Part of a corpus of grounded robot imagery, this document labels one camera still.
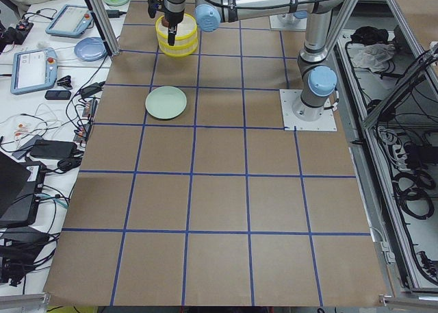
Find aluminium frame post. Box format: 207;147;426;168
84;0;120;58

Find far teach pendant tablet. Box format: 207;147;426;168
45;5;92;38

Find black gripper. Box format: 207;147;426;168
148;0;185;46

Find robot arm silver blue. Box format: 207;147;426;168
148;0;344;108

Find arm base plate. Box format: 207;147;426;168
279;89;337;132
270;14;307;32

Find blue plate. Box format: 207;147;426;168
74;37;107;62

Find light green plate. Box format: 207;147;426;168
145;86;187;120

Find near teach pendant tablet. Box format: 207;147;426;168
10;48;57;95

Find brown bun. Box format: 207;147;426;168
162;16;169;27

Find teach pendant tablet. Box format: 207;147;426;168
45;5;92;38
10;48;57;95

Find black power adapter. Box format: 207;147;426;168
106;10;120;18

